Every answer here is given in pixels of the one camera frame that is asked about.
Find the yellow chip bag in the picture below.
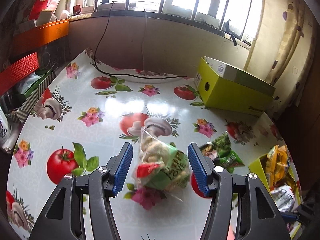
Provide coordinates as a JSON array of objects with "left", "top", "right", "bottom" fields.
[{"left": 264, "top": 145, "right": 289, "bottom": 189}]

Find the clear green nut packet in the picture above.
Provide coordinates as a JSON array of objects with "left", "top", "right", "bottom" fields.
[{"left": 132, "top": 127, "right": 191, "bottom": 202}]

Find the orange white snack bag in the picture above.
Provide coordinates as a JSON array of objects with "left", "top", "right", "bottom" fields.
[{"left": 271, "top": 185, "right": 296, "bottom": 212}]

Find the yellow-green shoebox lid tray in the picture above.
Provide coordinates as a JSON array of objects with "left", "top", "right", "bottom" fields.
[{"left": 248, "top": 152, "right": 303, "bottom": 240}]

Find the green crumpled snack packet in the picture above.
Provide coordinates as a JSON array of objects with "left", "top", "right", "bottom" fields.
[{"left": 199, "top": 132, "right": 245, "bottom": 173}]

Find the white printed bottle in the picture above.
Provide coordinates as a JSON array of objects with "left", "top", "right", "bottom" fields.
[{"left": 0, "top": 108, "right": 11, "bottom": 145}]

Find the floral vinyl tablecloth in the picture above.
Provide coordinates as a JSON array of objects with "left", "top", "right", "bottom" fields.
[{"left": 7, "top": 49, "right": 284, "bottom": 239}]

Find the striped gift box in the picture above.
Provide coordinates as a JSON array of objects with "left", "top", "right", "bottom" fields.
[{"left": 6, "top": 69, "right": 56, "bottom": 123}]

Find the yellow-green shoebox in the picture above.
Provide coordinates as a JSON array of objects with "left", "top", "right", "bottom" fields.
[{"left": 194, "top": 56, "right": 275, "bottom": 116}]

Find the red woven basket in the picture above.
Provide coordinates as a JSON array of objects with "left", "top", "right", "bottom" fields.
[{"left": 0, "top": 53, "right": 39, "bottom": 95}]

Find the heart pattern curtain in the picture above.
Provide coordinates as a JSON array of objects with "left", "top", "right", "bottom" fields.
[{"left": 244, "top": 0, "right": 317, "bottom": 119}]

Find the orange box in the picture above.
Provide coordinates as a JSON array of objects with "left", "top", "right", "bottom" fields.
[{"left": 11, "top": 19, "right": 69, "bottom": 56}]

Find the black power cable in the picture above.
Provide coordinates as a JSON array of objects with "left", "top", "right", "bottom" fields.
[{"left": 92, "top": 0, "right": 188, "bottom": 80}]

